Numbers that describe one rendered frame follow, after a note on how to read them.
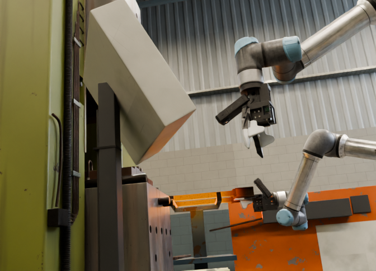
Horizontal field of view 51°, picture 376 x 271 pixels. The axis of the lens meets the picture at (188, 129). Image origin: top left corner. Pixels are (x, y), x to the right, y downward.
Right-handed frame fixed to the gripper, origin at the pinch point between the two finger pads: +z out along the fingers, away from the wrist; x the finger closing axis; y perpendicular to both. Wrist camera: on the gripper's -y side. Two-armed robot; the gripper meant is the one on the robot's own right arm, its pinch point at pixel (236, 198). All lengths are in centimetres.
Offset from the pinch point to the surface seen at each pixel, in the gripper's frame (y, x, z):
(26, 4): -53, -100, 65
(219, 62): -419, 699, -52
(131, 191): 3, -74, 40
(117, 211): 14, -118, 35
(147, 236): 18, -74, 35
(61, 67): -34, -93, 56
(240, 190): -0.8, -24.8, -0.5
